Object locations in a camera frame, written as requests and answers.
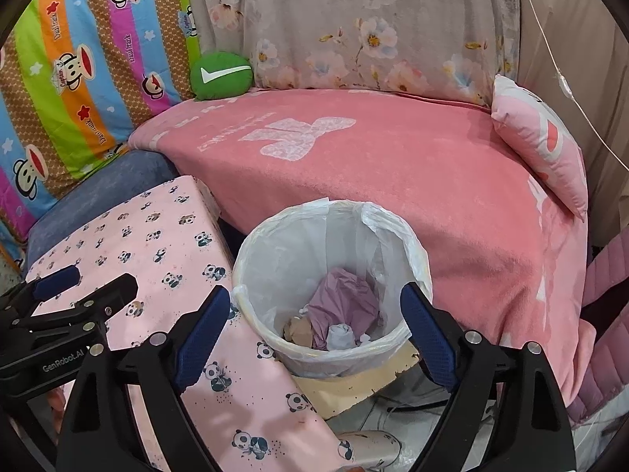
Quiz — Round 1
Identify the purple drawstring pouch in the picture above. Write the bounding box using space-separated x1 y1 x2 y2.
305 267 379 350

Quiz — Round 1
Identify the cardboard piece under bin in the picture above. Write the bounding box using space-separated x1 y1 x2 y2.
292 342 420 420

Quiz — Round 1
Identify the white-lined trash bin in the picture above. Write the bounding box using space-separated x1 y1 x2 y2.
232 199 433 378

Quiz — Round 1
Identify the blue velvet cushion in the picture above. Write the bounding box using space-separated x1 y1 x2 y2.
24 150 179 272

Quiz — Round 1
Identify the pink patterned pillow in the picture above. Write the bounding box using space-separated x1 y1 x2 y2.
491 75 589 221

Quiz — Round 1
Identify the person's left hand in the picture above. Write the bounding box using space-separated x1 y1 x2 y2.
46 388 66 433

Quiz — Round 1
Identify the light blue small sock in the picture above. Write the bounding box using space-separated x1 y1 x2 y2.
326 324 356 352

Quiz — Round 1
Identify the grey floral sheet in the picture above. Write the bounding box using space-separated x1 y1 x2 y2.
191 0 520 108

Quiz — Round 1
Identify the pink panda print cloth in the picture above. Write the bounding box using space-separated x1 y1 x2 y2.
28 176 352 471

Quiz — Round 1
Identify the green checkmark cushion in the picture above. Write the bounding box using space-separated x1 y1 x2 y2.
190 52 254 100

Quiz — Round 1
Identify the pink bed blanket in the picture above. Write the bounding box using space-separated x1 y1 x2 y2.
129 90 595 402

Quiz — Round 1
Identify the colourful monkey print quilt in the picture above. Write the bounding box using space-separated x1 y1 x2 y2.
1 0 199 269

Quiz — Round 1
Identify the thin white cable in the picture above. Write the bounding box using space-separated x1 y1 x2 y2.
507 0 629 173

